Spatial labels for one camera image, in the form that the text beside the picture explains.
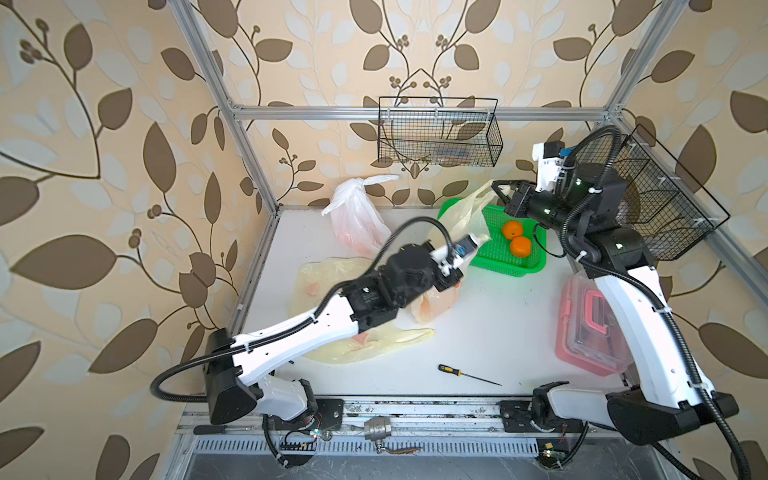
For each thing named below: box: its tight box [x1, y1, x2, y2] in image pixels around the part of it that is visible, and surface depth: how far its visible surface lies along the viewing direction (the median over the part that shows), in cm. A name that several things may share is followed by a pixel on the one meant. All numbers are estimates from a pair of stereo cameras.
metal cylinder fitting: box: [364, 416, 391, 441], surface depth 71 cm
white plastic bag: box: [321, 174, 400, 255], surface depth 101 cm
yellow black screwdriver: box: [438, 364, 503, 387], surface depth 82 cm
